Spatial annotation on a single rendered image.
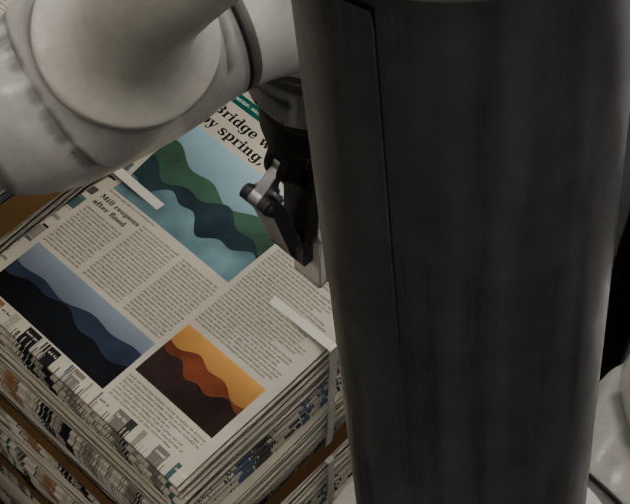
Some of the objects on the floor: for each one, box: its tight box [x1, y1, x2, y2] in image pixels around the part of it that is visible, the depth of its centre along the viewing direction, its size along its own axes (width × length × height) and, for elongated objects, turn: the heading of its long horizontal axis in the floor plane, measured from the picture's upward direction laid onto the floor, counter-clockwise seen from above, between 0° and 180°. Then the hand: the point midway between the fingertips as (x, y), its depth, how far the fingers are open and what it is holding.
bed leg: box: [599, 162, 630, 382], centre depth 184 cm, size 6×6×68 cm
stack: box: [0, 91, 353, 504], centre depth 182 cm, size 39×117×83 cm, turn 47°
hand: (312, 249), depth 116 cm, fingers closed
